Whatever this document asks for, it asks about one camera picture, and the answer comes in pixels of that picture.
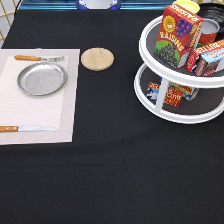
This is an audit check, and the yellow blue small box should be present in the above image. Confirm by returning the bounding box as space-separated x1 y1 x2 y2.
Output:
169 82 199 101

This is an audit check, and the white two-tier lazy Susan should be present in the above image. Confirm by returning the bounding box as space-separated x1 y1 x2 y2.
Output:
134 16 224 124

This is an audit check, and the round metal plate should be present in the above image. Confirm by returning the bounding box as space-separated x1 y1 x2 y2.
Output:
17 62 67 96

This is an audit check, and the green yellow parmesan can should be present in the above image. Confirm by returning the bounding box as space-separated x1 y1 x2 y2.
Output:
174 0 200 14

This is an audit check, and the black ribbed bowl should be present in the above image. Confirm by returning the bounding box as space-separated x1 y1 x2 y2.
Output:
198 3 224 23

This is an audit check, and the wooden handled fork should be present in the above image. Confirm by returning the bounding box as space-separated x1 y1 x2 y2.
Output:
14 55 65 62

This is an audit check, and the wooden handled knife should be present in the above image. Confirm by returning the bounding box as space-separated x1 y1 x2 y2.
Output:
0 126 57 133

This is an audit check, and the beige woven placemat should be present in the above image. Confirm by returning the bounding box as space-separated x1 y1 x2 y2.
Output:
0 49 80 145

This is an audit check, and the red blue small box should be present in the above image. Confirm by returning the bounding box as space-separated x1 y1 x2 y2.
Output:
146 82 183 106

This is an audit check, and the red raisins box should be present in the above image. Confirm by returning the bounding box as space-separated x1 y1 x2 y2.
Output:
154 4 204 69

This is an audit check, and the red tin can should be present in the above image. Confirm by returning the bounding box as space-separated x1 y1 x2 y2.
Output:
198 18 220 45

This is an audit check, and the round wooden coaster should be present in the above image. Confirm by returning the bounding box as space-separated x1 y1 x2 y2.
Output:
81 48 114 71

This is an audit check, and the brown white snack box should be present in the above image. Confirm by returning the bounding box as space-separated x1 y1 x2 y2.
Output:
196 47 224 77

